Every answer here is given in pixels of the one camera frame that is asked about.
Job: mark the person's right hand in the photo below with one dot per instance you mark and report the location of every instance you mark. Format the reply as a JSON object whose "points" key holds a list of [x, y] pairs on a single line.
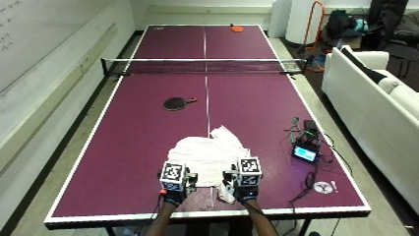
{"points": [[242, 191]]}

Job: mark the person's left hand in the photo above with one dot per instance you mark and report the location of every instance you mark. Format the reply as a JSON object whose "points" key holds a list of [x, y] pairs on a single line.
{"points": [[180, 190]]}

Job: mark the white cloth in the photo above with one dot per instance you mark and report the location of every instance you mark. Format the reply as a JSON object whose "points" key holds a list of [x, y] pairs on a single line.
{"points": [[209, 154]]}

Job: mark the left glove marker cube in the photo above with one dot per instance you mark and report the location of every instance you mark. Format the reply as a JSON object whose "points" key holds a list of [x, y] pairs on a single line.
{"points": [[173, 175]]}

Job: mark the glove marker cube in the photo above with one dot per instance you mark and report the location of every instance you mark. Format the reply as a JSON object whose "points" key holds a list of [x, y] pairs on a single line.
{"points": [[249, 171], [173, 175]]}

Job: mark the right glove marker cube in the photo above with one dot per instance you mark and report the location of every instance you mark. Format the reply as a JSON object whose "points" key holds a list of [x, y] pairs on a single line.
{"points": [[249, 171]]}

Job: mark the electronic device with screen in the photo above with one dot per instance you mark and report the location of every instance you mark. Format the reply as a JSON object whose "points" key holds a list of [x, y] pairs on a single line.
{"points": [[306, 148]]}

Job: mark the black table tennis paddle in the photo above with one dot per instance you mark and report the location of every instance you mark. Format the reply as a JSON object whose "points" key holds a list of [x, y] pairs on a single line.
{"points": [[176, 103]]}

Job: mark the white sofa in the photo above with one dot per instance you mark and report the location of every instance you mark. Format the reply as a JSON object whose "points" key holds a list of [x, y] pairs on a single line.
{"points": [[375, 114]]}

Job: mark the table tennis net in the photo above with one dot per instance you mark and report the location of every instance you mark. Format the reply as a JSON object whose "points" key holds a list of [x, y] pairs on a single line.
{"points": [[205, 65]]}

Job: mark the black cushion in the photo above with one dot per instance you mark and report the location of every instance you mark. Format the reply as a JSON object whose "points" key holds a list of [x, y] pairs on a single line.
{"points": [[363, 65]]}

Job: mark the orange table tennis paddle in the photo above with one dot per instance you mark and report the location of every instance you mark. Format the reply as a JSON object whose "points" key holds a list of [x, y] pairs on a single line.
{"points": [[237, 28]]}

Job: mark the white cylinder column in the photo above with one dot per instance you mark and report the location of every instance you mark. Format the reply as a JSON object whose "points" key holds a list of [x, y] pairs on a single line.
{"points": [[306, 20]]}

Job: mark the black backpack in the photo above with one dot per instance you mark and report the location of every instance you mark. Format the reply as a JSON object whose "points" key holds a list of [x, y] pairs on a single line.
{"points": [[341, 23]]}

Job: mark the whiteboard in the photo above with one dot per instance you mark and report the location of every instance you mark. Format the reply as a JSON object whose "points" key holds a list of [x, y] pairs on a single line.
{"points": [[39, 36]]}

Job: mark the black office chair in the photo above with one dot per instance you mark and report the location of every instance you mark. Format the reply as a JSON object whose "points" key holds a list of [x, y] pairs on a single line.
{"points": [[392, 29]]}

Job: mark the orange metal frame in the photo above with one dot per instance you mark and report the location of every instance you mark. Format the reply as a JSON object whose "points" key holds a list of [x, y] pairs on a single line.
{"points": [[315, 36]]}

